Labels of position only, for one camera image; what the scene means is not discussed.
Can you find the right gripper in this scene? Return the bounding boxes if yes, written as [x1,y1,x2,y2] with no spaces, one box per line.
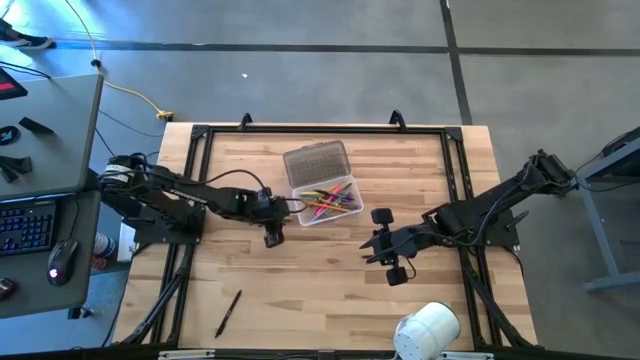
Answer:
[358,207,426,288]

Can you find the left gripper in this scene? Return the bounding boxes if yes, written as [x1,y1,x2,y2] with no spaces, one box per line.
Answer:
[252,186,308,250]

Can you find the pink highlighter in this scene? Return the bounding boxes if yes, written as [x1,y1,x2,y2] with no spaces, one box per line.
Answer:
[313,182,345,218]

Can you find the orange pencil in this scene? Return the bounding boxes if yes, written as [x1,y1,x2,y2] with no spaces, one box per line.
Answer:
[303,199,352,214]

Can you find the clear plastic supply box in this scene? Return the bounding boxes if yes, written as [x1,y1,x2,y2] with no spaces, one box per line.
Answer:
[291,174,365,228]

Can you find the grey transparent box lid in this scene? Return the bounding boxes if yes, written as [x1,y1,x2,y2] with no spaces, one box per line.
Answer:
[282,139,352,190]

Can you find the white spot lamp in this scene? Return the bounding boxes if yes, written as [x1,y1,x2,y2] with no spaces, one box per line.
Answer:
[392,300,463,360]

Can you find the black pen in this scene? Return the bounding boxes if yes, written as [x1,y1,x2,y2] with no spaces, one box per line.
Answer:
[214,289,244,340]

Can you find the white paper sheet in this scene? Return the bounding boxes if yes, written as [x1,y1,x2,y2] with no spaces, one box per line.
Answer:
[116,221,140,264]

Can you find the white red cup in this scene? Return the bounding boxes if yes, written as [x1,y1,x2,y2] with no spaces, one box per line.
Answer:
[91,231,117,272]

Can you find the grey blue metal table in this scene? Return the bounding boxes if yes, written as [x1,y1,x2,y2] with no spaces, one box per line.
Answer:
[574,125,640,294]

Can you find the grey desk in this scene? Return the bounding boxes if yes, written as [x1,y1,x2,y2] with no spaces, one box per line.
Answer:
[0,73,105,320]

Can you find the black keyboard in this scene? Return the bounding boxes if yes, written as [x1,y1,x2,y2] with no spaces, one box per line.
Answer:
[0,199,58,258]

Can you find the round black badge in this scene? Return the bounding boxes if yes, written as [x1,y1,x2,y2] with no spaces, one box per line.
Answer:
[0,125,21,147]

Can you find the black red device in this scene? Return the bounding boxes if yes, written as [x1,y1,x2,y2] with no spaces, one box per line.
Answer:
[0,66,30,102]

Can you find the person's shoe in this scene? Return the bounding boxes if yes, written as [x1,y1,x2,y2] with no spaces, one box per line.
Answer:
[0,18,57,51]

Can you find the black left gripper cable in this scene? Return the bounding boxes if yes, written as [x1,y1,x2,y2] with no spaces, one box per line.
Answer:
[202,168,269,194]

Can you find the black aluminium table frame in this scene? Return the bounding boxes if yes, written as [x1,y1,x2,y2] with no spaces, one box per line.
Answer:
[119,109,539,360]

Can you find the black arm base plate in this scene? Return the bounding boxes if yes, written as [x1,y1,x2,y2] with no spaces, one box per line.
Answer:
[122,202,207,246]
[424,207,522,250]

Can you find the white bracket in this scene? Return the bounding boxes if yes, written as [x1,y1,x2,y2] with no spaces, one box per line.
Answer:
[157,349,217,360]
[441,350,496,360]

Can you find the yellow power cable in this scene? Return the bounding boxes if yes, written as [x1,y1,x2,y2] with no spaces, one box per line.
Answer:
[63,0,175,123]

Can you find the black strap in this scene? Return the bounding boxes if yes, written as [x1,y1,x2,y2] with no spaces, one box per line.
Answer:
[0,155,34,184]
[18,116,55,135]

